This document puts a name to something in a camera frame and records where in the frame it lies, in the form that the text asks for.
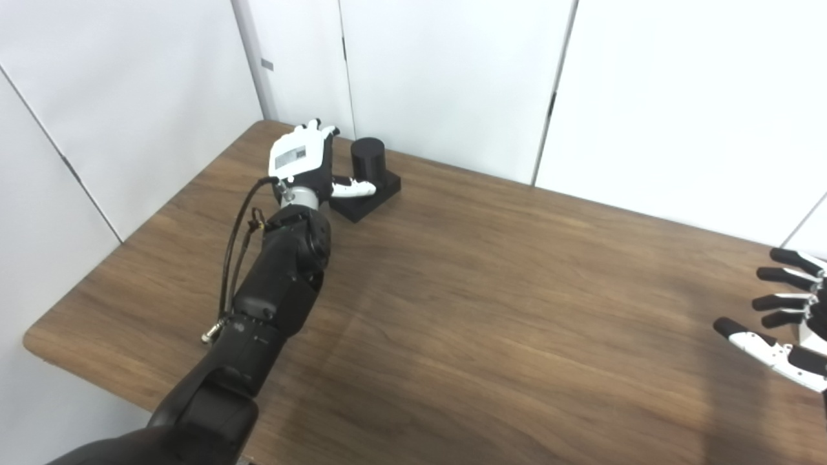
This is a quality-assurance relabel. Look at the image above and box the black cylinder peg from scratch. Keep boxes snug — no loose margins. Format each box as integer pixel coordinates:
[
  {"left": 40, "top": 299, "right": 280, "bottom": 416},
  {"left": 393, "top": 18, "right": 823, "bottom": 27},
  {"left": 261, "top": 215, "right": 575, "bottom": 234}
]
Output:
[{"left": 328, "top": 138, "right": 401, "bottom": 223}]

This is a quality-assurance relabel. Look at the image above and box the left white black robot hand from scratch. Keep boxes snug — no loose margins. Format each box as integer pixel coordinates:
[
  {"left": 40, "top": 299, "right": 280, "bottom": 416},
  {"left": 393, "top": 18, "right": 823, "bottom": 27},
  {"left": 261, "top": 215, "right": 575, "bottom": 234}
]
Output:
[{"left": 268, "top": 118, "right": 377, "bottom": 207}]

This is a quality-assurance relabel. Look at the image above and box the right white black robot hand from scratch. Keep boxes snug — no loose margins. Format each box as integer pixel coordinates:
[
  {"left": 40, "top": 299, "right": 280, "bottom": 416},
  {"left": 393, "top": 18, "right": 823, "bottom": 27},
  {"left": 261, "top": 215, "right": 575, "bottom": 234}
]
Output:
[{"left": 713, "top": 247, "right": 827, "bottom": 393}]

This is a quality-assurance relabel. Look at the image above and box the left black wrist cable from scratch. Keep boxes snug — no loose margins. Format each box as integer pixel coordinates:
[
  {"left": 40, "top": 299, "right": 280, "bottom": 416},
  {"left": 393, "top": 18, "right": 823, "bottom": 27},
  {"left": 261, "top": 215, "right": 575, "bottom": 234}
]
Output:
[{"left": 202, "top": 176, "right": 285, "bottom": 344}]

